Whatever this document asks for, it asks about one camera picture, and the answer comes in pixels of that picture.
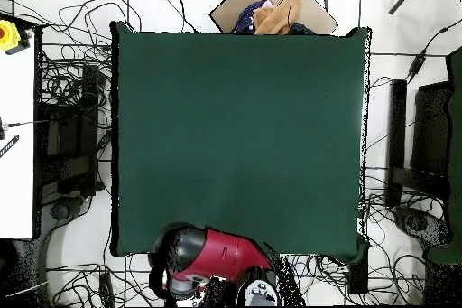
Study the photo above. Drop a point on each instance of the black ribbed strip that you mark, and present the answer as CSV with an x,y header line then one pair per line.
x,y
9,146

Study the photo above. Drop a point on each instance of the dark blue garment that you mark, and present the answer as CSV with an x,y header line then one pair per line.
x,y
301,29

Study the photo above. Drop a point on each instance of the white table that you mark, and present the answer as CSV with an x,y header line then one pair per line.
x,y
16,185

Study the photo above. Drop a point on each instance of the orange towel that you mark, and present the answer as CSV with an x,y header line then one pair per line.
x,y
278,15

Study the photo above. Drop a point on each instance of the yellow emergency stop button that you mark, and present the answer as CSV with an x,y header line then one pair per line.
x,y
9,37

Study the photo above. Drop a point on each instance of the black power strip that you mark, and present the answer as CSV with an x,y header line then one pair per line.
x,y
107,290

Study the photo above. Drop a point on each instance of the dark green table cloth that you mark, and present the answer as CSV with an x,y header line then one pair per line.
x,y
238,123

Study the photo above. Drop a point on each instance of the black box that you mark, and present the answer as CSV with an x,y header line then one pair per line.
x,y
358,279

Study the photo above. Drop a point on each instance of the blue dotted garment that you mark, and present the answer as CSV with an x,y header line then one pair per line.
x,y
247,19

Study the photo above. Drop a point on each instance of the cardboard box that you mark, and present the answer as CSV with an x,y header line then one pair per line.
x,y
231,8

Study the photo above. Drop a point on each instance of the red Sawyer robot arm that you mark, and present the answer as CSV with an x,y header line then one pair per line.
x,y
231,253

